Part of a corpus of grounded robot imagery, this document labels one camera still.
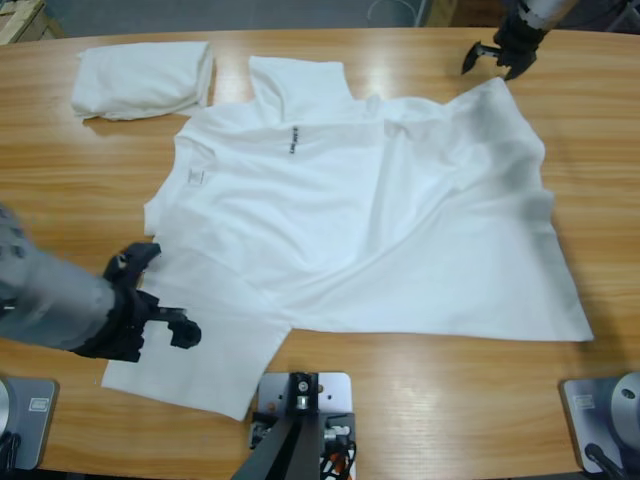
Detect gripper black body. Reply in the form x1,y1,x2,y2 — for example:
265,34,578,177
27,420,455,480
72,280,190,362
492,14,545,67

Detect stacked cardboard boxes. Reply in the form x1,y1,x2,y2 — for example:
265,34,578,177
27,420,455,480
0,0,66,45

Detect brown cardboard box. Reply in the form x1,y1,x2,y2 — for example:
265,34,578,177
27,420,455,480
429,0,501,26

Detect folded white t-shirt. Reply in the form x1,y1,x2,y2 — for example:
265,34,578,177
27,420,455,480
69,40,216,122

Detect white mount block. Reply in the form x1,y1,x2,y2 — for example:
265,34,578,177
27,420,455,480
257,370,355,419

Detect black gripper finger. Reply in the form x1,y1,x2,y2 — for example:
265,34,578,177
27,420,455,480
503,49,538,82
460,41,502,76
167,318,203,350

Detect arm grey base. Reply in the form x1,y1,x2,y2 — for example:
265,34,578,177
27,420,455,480
0,377,60,471
558,370,640,474

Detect orange cable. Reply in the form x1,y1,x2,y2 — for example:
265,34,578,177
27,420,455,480
319,447,357,480

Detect base black cable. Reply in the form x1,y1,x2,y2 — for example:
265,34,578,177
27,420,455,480
0,433,22,474
583,442,629,480

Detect wrist camera black bracket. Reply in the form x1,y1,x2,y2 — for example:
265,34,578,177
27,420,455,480
102,242,163,289

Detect black clamp with silver connectors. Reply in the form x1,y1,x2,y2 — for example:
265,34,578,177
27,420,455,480
249,410,359,449

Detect dark chair with grey legs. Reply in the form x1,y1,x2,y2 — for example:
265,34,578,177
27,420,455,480
564,0,640,32

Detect white t-shirt with black print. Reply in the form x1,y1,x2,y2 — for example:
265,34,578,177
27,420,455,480
99,54,596,420

